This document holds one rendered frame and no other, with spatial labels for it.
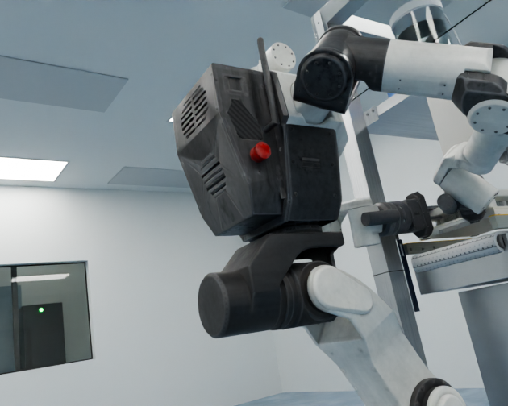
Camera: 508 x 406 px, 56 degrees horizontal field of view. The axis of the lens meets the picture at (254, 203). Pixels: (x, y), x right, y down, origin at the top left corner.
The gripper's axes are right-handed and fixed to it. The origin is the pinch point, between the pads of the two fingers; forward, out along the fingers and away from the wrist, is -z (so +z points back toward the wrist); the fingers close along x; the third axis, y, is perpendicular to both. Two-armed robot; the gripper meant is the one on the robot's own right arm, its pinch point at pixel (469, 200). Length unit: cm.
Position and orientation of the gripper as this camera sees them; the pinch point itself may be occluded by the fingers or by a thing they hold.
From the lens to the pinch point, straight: 134.8
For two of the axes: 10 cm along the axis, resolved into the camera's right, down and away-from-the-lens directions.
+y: 8.7, -2.9, -4.0
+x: 2.0, 9.5, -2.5
